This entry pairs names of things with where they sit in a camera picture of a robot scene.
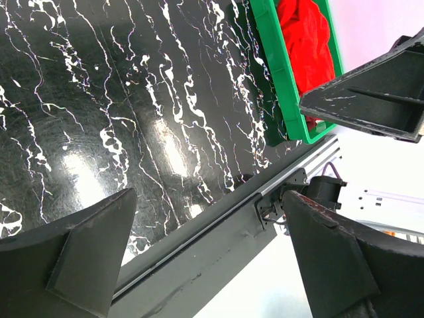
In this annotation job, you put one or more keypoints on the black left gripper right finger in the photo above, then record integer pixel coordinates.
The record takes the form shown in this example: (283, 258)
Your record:
(351, 270)

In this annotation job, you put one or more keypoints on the green plastic bin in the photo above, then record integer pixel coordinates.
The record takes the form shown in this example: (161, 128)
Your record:
(308, 128)

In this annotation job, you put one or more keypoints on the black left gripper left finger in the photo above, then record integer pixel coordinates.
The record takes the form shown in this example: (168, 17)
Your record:
(69, 267)

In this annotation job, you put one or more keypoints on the aluminium frame rail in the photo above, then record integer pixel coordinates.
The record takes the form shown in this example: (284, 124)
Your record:
(183, 272)

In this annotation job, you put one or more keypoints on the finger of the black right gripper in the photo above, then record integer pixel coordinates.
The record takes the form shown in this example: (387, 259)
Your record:
(383, 97)

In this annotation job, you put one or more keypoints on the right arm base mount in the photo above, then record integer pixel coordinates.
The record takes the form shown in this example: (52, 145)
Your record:
(293, 196)

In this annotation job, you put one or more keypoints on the red t shirt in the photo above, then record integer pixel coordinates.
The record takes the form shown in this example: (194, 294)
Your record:
(306, 33)

